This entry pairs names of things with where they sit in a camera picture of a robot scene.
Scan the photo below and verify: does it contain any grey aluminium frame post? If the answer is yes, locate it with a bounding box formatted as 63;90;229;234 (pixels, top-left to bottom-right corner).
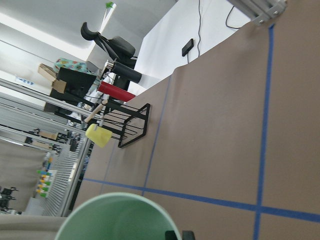
228;0;287;26

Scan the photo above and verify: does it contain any black wire cup rack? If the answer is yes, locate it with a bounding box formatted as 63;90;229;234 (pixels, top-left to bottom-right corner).
84;100;151;148

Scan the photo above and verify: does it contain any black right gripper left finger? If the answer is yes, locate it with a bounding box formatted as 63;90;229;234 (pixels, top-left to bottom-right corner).
165;230;176;240

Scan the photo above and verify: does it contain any yellow plastic cup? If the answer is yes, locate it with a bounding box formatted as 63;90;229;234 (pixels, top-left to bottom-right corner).
85;123;113;148

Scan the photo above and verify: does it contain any pale green plastic cup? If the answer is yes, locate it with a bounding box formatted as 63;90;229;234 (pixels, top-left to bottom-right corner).
55;192;182;240

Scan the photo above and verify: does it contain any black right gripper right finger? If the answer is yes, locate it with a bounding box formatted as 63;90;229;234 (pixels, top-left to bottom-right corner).
182;230;195;240

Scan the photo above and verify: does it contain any black office chair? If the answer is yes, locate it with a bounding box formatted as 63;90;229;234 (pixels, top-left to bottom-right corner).
80;22;137;69

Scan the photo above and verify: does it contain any small black puck device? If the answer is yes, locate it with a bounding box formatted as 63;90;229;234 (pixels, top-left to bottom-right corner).
181;38;194;57

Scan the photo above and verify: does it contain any red bottle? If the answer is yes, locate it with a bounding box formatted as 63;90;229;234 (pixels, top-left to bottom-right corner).
97;81;136;102

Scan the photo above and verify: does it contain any black bottle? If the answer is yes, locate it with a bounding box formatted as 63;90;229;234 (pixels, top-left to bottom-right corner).
105;61;142;84

